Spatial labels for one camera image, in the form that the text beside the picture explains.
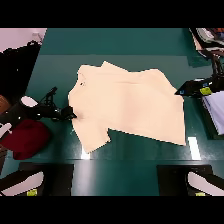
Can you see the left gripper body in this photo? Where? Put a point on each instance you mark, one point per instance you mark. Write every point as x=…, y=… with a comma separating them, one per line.
x=68, y=113

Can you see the cream shirt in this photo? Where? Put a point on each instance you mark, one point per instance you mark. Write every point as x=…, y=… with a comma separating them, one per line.
x=130, y=100

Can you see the dark red garment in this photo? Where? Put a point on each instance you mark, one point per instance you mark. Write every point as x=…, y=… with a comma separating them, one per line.
x=26, y=138

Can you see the brown garment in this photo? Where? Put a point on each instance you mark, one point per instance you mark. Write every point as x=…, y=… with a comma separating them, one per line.
x=4, y=104

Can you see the black garment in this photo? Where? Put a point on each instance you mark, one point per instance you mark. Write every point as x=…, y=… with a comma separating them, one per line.
x=16, y=71

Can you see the pale lilac garment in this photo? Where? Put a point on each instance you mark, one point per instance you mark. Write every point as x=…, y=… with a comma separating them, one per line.
x=216, y=110

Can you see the heap of clothes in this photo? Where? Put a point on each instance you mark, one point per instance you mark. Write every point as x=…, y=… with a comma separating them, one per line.
x=208, y=38

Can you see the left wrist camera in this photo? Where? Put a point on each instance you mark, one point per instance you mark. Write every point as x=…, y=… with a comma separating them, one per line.
x=50, y=96

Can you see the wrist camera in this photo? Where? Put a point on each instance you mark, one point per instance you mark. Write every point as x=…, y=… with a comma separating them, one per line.
x=50, y=96
x=217, y=66

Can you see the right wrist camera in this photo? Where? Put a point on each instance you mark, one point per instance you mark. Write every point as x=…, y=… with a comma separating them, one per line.
x=217, y=66

